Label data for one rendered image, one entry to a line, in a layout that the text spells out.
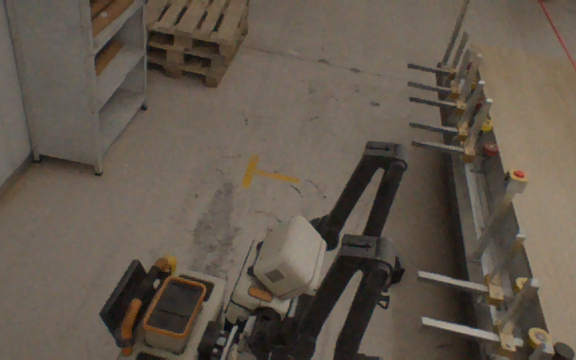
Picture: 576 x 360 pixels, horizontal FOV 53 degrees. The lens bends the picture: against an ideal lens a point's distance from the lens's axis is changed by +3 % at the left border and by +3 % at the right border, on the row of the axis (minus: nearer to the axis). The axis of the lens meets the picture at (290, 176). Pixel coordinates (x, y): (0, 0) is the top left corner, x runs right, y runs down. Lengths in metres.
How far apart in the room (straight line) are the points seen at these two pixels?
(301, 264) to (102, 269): 1.95
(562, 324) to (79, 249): 2.49
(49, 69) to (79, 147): 0.54
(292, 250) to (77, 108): 2.38
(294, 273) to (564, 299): 1.31
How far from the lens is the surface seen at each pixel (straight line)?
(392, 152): 1.67
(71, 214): 3.74
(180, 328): 2.01
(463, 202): 3.16
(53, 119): 3.87
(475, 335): 2.34
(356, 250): 1.33
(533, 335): 2.38
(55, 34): 3.55
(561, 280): 2.67
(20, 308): 3.30
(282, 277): 1.64
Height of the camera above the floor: 2.53
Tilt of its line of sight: 38 degrees down
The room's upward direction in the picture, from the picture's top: 11 degrees clockwise
